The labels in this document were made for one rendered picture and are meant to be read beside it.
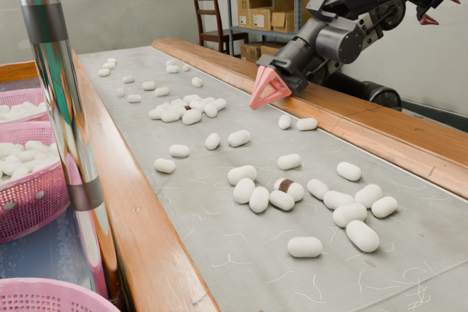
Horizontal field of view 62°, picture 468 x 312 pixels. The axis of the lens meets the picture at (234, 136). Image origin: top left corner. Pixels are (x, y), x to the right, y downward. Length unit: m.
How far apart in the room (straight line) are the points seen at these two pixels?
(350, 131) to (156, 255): 0.37
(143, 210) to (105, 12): 4.83
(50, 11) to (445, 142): 0.48
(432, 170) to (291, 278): 0.25
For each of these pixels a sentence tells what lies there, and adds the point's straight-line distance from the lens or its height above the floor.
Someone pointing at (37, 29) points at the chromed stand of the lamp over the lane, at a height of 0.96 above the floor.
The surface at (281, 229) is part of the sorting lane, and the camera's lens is 0.41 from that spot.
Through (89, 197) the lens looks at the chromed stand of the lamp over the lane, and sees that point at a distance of 0.30.
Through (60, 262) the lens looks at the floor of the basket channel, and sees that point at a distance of 0.54.
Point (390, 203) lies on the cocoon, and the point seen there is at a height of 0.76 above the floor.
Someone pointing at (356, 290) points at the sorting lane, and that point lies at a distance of 0.35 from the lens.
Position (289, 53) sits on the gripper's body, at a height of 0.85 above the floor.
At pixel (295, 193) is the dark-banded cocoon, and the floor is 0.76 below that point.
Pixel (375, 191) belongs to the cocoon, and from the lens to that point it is 0.45.
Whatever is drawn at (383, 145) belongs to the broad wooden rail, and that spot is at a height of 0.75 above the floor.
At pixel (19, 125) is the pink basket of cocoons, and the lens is 0.77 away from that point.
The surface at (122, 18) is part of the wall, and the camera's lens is 5.23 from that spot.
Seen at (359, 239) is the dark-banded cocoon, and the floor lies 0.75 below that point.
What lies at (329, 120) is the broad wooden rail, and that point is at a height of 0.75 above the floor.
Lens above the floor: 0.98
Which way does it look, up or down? 22 degrees down
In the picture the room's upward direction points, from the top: 4 degrees counter-clockwise
